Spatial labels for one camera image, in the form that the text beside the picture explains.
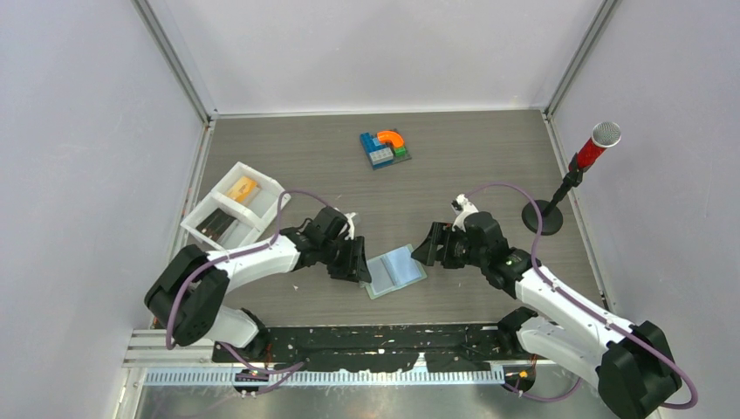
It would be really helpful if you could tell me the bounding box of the orange card stack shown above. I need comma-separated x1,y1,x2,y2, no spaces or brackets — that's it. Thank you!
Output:
224,176,261,206

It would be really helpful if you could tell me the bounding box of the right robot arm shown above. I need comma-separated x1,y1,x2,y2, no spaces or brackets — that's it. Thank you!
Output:
412,212,682,418

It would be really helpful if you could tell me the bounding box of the colourful toy block set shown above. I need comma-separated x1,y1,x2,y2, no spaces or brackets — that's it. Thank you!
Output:
359,129,412,170

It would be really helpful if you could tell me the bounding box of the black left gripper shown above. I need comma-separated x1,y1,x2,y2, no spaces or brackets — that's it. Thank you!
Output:
319,234,370,282

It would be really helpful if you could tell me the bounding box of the black card in tray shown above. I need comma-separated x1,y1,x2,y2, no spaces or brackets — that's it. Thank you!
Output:
206,215,235,242

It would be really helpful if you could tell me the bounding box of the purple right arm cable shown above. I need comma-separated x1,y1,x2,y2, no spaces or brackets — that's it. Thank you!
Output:
453,182,699,410

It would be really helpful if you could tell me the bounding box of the black credit card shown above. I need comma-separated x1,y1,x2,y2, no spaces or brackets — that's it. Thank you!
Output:
196,209,228,236

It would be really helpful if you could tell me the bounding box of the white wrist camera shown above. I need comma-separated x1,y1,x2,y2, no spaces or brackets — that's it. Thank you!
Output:
339,212,359,240
451,194,478,231

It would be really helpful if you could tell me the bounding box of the red microphone on stand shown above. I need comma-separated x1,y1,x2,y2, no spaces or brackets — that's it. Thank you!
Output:
521,121,621,236

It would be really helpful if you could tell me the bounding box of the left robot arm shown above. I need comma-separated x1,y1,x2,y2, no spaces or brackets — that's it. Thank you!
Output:
144,207,372,361

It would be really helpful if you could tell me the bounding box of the white two-compartment tray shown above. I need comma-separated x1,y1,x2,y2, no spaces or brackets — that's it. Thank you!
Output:
180,162,291,251

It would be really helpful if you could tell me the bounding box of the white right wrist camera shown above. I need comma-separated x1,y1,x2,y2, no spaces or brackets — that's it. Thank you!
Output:
451,194,478,231

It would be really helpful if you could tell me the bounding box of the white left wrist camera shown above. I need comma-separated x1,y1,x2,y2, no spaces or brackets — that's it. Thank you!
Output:
339,212,359,240

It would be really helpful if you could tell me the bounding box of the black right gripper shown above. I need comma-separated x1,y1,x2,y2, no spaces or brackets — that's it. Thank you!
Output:
410,222,487,270

